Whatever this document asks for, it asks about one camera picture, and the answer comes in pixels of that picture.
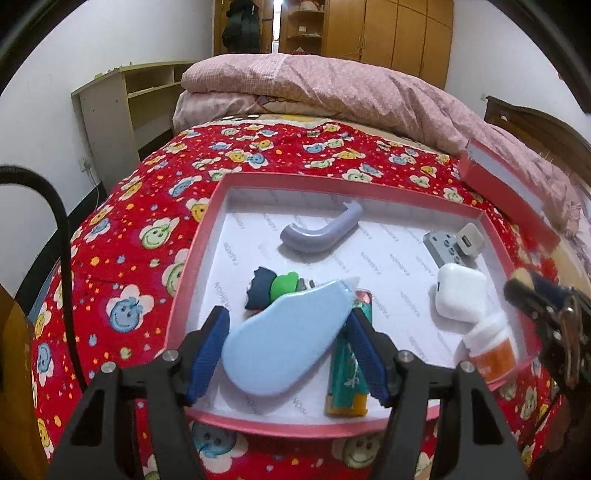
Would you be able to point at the purple plastic hook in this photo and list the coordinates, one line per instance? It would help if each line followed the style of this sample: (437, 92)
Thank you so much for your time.
(314, 240)

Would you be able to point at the light blue correction tape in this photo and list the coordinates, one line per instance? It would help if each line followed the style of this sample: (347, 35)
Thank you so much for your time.
(286, 346)

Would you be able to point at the grey socket adapter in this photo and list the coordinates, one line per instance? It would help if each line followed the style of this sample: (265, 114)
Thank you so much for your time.
(443, 247)

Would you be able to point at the brown wooden furniture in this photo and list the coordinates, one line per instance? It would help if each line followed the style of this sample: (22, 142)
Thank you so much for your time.
(16, 392)

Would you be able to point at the wooden wardrobe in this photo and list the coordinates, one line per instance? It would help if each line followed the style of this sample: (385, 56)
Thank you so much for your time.
(392, 32)

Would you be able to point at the red cardboard box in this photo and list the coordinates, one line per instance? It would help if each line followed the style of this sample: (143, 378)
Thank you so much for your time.
(258, 258)

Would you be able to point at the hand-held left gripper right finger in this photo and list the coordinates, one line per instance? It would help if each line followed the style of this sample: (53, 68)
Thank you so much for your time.
(369, 360)

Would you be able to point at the white bottle orange label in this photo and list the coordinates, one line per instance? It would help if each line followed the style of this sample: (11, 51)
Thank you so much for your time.
(494, 350)

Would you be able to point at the red box lid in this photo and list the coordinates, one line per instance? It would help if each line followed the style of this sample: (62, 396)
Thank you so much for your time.
(508, 198)

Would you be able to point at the wooden corner shelf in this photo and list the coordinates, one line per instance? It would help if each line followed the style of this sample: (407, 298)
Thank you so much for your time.
(302, 27)

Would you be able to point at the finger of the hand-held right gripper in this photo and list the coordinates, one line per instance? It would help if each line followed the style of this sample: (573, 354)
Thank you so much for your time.
(535, 288)

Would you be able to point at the teal lighter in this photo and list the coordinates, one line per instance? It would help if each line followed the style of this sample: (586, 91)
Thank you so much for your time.
(346, 383)

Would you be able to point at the red smiley printed blanket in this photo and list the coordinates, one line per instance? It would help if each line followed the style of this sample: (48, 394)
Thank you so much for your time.
(138, 207)

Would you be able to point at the white earbud case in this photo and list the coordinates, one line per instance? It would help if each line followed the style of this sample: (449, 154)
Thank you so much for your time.
(461, 290)

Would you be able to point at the dark hanging coat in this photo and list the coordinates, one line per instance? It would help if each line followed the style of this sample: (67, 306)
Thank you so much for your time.
(240, 27)

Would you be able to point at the wall outlet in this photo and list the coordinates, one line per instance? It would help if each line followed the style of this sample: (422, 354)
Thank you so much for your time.
(84, 165)

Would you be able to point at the white charger plug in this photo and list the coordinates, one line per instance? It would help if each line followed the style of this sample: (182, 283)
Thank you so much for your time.
(470, 240)

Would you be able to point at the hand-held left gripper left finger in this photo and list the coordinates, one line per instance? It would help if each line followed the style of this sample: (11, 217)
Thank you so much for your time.
(210, 355)

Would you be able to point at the pink quilt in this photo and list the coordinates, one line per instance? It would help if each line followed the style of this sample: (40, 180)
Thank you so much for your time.
(323, 83)

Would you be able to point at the dark wooden headboard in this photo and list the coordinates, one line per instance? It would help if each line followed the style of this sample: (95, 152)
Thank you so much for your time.
(545, 124)

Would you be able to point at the beige shelf desk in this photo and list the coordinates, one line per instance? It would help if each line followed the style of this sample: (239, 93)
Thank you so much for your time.
(106, 120)

